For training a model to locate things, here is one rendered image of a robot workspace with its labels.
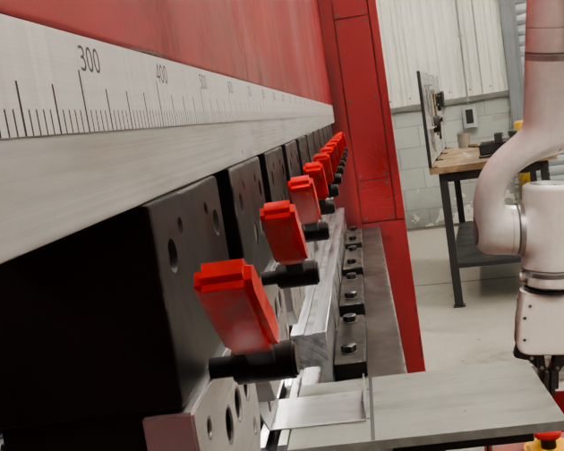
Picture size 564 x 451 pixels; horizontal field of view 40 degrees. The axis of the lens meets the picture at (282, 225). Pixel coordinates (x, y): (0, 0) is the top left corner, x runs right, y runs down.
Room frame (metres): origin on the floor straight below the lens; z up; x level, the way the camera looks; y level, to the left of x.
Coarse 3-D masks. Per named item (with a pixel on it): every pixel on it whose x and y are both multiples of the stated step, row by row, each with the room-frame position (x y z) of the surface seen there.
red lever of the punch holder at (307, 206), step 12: (300, 180) 0.68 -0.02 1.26; (312, 180) 0.69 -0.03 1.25; (300, 192) 0.68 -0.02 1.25; (312, 192) 0.69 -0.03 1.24; (300, 204) 0.70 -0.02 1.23; (312, 204) 0.70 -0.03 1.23; (300, 216) 0.71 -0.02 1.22; (312, 216) 0.71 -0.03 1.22; (312, 228) 0.74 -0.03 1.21; (324, 228) 0.74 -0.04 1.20; (312, 240) 0.74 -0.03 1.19
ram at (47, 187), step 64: (0, 0) 0.21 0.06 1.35; (64, 0) 0.26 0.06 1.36; (128, 0) 0.34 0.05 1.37; (192, 0) 0.48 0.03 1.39; (256, 0) 0.84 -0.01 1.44; (192, 64) 0.45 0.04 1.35; (256, 64) 0.76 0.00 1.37; (320, 64) 2.38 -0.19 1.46; (192, 128) 0.42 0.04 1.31; (256, 128) 0.68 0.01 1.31; (0, 192) 0.19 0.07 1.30; (64, 192) 0.23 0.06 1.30; (128, 192) 0.29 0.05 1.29; (0, 256) 0.18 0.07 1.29
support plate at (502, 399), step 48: (336, 384) 0.88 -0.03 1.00; (384, 384) 0.86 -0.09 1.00; (432, 384) 0.83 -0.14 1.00; (480, 384) 0.81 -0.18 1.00; (528, 384) 0.79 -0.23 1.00; (336, 432) 0.74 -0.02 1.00; (384, 432) 0.72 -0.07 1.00; (432, 432) 0.71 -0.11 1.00; (480, 432) 0.70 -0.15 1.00; (528, 432) 0.69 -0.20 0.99
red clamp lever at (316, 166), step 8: (304, 168) 0.88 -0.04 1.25; (312, 168) 0.88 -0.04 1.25; (320, 168) 0.88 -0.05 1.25; (312, 176) 0.88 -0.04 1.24; (320, 176) 0.88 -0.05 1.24; (320, 184) 0.90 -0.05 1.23; (320, 192) 0.91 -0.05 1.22; (328, 192) 0.91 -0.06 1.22; (320, 200) 0.93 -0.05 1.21; (328, 200) 0.94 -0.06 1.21; (320, 208) 0.94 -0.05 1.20; (328, 208) 0.94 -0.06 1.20
